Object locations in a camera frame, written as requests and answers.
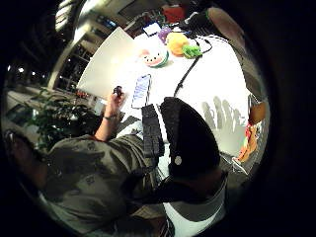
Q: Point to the small black round object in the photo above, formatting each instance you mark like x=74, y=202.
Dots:
x=117, y=90

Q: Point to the smartphone with lit screen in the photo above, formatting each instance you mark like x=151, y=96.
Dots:
x=141, y=91

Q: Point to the dark wristband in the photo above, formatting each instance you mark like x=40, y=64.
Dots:
x=109, y=117

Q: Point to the watermelon slice plush toy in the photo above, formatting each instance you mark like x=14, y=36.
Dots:
x=154, y=58

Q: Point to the colourful orange plush toy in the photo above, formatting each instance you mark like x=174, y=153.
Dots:
x=252, y=133

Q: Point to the green potted plant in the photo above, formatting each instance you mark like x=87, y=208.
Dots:
x=54, y=117

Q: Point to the white tablet device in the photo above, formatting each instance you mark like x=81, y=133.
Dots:
x=152, y=28

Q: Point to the purple grape plush toy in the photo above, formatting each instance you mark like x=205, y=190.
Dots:
x=164, y=33

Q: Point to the the person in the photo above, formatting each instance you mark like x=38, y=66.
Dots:
x=89, y=177

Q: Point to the orange fruit plush toy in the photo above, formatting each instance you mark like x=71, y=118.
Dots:
x=176, y=42

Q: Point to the green plush toy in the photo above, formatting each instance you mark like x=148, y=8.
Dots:
x=191, y=51

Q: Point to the red chair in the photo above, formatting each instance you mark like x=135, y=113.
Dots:
x=173, y=14

